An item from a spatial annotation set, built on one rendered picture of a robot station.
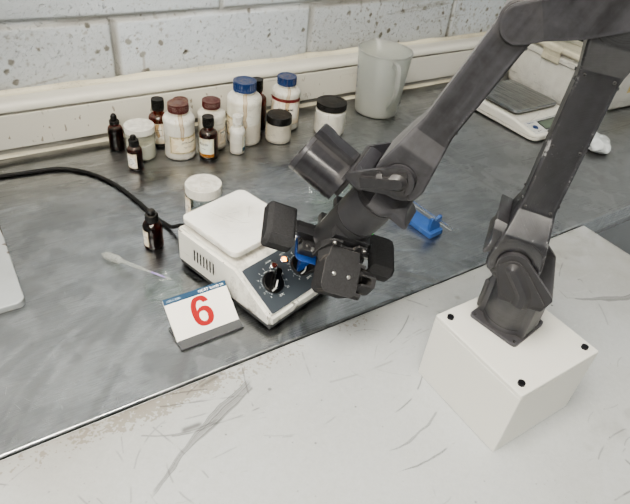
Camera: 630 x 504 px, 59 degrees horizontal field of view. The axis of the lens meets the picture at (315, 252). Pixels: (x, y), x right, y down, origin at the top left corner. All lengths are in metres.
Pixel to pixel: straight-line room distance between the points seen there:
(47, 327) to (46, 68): 0.55
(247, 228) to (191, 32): 0.56
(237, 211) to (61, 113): 0.47
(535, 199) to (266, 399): 0.38
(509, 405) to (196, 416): 0.35
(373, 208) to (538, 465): 0.35
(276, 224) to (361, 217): 0.11
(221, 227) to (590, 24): 0.52
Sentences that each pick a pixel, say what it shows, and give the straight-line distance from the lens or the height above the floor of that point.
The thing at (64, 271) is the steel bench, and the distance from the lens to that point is 0.90.
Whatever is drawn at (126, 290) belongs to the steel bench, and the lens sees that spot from 0.85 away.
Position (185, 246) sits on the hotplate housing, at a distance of 0.85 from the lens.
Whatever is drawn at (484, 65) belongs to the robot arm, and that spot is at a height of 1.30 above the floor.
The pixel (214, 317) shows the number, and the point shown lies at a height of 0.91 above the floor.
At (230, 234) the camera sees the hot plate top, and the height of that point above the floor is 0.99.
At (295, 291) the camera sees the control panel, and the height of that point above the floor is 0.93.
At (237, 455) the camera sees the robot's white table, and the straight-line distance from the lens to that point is 0.66.
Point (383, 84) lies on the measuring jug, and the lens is 1.34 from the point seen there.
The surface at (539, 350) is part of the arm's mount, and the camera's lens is 0.70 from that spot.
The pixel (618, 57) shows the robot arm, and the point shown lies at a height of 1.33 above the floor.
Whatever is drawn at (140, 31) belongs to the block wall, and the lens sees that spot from 1.22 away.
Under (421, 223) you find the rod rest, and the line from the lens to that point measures 1.01.
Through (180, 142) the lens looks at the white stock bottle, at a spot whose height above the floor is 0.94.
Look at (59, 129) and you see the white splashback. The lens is 1.19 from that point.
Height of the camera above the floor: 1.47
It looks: 38 degrees down
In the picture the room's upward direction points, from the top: 7 degrees clockwise
